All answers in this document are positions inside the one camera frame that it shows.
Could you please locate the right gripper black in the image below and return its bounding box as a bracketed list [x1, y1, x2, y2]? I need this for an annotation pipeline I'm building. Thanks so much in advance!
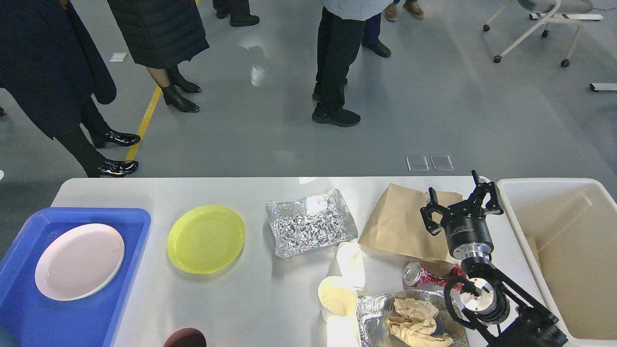
[419, 170, 503, 261]

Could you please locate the pink mug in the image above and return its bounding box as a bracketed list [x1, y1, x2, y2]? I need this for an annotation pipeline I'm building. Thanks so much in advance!
[163, 327, 207, 347]

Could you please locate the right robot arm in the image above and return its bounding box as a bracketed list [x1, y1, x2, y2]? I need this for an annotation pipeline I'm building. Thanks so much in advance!
[419, 171, 568, 347]

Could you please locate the right floor outlet plate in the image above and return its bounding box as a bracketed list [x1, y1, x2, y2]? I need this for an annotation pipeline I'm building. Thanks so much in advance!
[430, 155, 454, 171]

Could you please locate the floor outlet plate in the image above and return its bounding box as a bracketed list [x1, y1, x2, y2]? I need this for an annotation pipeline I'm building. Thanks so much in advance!
[406, 155, 430, 172]
[430, 155, 454, 171]

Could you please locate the brown paper bag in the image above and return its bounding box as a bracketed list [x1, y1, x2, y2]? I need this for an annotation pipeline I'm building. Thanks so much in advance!
[358, 184, 460, 265]

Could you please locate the left floor outlet plate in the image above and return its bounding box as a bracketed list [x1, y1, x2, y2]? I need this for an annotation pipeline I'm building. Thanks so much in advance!
[406, 155, 430, 172]

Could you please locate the crushed red soda can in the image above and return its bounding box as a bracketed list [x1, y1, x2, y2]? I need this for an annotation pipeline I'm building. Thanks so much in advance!
[402, 261, 467, 287]

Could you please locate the white plastic bin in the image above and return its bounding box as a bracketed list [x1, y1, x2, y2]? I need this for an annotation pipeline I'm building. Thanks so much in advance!
[497, 178, 617, 347]

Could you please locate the foil tray with paper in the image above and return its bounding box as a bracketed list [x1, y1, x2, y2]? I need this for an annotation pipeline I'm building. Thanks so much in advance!
[357, 290, 470, 347]

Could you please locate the white paper cup lying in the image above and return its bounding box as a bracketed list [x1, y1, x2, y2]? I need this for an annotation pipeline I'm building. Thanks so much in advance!
[336, 241, 366, 289]

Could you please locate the white paper cup upright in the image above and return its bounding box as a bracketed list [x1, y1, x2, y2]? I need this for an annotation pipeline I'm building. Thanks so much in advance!
[317, 275, 358, 323]

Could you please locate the crumpled foil tray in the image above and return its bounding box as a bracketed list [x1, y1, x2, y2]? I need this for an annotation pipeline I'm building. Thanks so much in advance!
[265, 189, 358, 259]

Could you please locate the white furniture leg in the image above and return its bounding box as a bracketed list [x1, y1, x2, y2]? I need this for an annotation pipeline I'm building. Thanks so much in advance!
[589, 82, 617, 92]

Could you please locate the person in brown shoes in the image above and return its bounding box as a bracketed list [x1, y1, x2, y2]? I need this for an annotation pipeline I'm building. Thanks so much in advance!
[362, 0, 425, 58]

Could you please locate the white rolling chair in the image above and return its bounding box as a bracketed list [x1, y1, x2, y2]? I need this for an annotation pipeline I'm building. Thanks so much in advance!
[481, 0, 608, 68]

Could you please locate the person in light jacket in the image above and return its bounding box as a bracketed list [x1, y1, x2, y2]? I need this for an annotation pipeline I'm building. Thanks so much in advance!
[311, 0, 391, 127]

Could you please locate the yellow plastic plate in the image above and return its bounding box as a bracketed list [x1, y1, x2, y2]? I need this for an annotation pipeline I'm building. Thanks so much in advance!
[167, 204, 245, 274]

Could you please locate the person with black shoes behind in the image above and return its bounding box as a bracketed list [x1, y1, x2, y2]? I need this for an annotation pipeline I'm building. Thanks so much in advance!
[212, 0, 260, 27]

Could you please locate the person in black puffer coat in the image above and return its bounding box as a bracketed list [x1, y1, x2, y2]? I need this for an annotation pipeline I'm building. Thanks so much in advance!
[108, 0, 209, 113]

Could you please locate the pink plate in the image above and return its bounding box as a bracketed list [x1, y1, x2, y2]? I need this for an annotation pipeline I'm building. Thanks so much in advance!
[34, 223, 125, 301]

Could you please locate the person in dark coat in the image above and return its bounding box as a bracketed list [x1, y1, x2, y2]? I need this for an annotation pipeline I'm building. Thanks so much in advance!
[0, 0, 141, 178]

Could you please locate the blue plastic tray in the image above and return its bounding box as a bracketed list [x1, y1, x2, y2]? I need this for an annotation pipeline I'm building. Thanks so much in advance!
[0, 207, 151, 347]

